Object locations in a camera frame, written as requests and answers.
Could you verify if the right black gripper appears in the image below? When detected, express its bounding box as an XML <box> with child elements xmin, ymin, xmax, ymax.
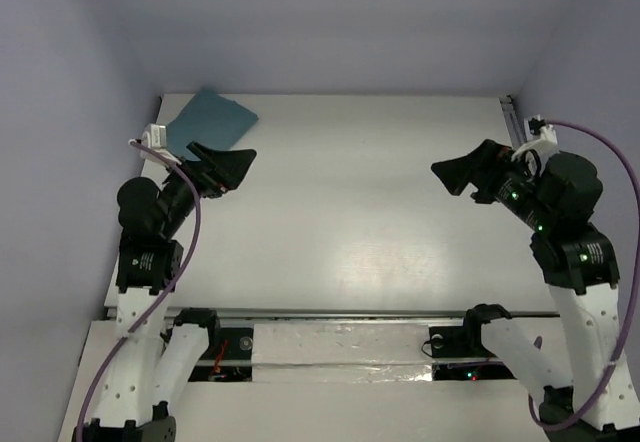
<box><xmin>430</xmin><ymin>136</ymin><xmax>555</xmax><ymax>228</ymax></box>

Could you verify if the teal t-shirt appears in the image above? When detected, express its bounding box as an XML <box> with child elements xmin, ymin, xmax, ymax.
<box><xmin>166</xmin><ymin>88</ymin><xmax>259</xmax><ymax>160</ymax></box>

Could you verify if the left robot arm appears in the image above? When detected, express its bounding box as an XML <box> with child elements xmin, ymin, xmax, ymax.
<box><xmin>71</xmin><ymin>139</ymin><xmax>257</xmax><ymax>441</ymax></box>

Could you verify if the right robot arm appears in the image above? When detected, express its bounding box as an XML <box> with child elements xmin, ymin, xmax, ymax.
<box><xmin>422</xmin><ymin>140</ymin><xmax>639</xmax><ymax>441</ymax></box>

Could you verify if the white foil-taped centre block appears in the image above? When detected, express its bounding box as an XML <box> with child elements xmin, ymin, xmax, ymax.
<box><xmin>251</xmin><ymin>322</ymin><xmax>433</xmax><ymax>383</ymax></box>

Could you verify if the aluminium right side rail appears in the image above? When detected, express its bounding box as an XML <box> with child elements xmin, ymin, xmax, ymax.
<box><xmin>499</xmin><ymin>95</ymin><xmax>526</xmax><ymax>148</ymax></box>

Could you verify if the aluminium rail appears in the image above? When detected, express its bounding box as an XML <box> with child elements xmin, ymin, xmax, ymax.
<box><xmin>104</xmin><ymin>304</ymin><xmax>561</xmax><ymax>321</ymax></box>
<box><xmin>499</xmin><ymin>95</ymin><xmax>526</xmax><ymax>148</ymax></box>

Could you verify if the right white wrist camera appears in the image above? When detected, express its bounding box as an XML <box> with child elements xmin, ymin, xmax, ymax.
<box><xmin>511</xmin><ymin>115</ymin><xmax>558</xmax><ymax>162</ymax></box>

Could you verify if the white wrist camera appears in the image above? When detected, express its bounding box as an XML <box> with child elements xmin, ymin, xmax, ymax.
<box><xmin>511</xmin><ymin>115</ymin><xmax>558</xmax><ymax>162</ymax></box>
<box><xmin>128</xmin><ymin>123</ymin><xmax>179</xmax><ymax>165</ymax></box>

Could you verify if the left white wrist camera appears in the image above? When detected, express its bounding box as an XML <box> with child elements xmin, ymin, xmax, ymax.
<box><xmin>128</xmin><ymin>123</ymin><xmax>179</xmax><ymax>165</ymax></box>

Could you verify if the aluminium front rail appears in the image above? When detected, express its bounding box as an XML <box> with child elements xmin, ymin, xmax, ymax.
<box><xmin>104</xmin><ymin>304</ymin><xmax>561</xmax><ymax>321</ymax></box>

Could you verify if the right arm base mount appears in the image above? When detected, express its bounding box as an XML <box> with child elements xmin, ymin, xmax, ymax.
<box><xmin>421</xmin><ymin>326</ymin><xmax>515</xmax><ymax>382</ymax></box>

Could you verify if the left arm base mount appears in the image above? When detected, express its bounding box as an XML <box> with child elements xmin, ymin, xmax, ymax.
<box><xmin>189</xmin><ymin>326</ymin><xmax>254</xmax><ymax>382</ymax></box>

